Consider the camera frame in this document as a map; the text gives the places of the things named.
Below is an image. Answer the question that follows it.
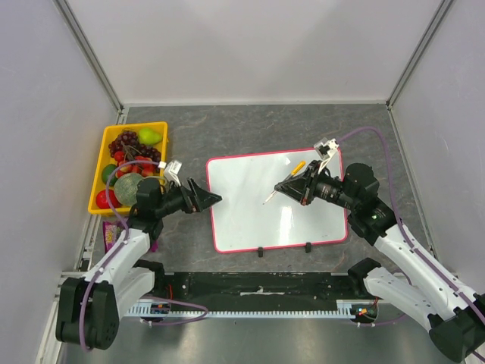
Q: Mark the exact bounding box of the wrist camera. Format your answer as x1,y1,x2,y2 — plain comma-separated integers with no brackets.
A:
158,159,182,186
314,138,339,173

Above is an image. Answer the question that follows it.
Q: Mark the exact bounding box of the purple grape bunch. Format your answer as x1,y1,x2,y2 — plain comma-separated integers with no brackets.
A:
108,129,161,165

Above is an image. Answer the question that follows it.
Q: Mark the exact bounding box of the purple snack packet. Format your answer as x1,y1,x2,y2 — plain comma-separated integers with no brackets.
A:
102,220,158,253

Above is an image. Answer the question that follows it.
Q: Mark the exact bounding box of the red apple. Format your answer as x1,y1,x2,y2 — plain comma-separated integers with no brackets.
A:
95,189,121,209

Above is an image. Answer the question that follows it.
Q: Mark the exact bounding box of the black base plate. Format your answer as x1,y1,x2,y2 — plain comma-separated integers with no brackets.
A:
151,272,374,311

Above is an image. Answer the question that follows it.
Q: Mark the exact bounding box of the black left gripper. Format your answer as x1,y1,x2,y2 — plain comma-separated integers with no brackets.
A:
155,177,221,218

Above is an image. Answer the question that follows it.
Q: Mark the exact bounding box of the pink framed whiteboard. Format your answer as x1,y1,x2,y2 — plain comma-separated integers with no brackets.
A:
206,149,348,253

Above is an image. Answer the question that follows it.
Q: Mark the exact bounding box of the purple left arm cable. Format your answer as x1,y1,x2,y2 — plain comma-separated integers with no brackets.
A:
78,160,209,353

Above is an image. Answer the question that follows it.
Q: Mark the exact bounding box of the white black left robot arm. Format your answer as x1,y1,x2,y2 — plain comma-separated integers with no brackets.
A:
55,177,222,350

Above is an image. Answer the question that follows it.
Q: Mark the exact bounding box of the yellow capped marker pen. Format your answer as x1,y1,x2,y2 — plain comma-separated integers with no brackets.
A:
263,161,306,205

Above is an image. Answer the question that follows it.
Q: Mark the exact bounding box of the white slotted cable duct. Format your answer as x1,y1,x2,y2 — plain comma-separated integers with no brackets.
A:
124,300,355,319

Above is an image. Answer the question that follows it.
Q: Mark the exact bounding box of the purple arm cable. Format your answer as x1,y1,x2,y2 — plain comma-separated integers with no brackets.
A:
78,160,209,353
335,126,485,363

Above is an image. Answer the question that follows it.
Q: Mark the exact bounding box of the red cherry cluster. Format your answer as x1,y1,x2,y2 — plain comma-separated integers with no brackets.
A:
114,151,156,178

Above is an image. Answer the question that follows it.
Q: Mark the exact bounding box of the green pear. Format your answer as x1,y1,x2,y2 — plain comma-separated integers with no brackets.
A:
138,127,163,146

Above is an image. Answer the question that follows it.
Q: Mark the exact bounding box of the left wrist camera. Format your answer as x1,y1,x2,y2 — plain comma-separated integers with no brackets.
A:
158,159,182,186

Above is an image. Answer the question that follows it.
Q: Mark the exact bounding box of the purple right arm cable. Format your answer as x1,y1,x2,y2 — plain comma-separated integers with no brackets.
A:
335,126,485,363

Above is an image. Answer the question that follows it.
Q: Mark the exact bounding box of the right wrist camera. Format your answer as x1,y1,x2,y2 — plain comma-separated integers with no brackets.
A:
314,138,339,173

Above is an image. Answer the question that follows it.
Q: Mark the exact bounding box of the green netted melon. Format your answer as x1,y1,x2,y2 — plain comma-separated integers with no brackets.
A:
114,173,146,207

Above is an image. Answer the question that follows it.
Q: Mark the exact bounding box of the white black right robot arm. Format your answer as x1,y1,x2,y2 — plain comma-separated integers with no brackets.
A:
275,161,484,362

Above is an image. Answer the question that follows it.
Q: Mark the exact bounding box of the yellow plastic fruit basket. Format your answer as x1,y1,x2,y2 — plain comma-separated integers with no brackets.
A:
88,121,168,216

